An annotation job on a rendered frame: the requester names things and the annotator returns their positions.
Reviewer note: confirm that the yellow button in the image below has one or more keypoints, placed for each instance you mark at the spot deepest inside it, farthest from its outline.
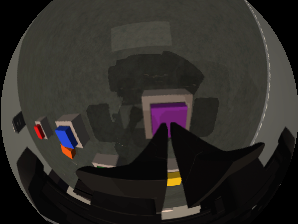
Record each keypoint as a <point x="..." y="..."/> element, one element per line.
<point x="174" y="177"/>

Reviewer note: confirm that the orange block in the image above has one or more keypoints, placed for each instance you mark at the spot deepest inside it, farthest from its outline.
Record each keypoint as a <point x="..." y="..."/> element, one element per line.
<point x="68" y="151"/>

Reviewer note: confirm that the blue button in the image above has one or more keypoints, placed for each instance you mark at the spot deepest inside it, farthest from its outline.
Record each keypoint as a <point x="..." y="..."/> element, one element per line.
<point x="71" y="131"/>

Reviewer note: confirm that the green button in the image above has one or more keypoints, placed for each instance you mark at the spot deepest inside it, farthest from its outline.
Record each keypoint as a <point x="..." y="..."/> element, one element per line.
<point x="106" y="161"/>

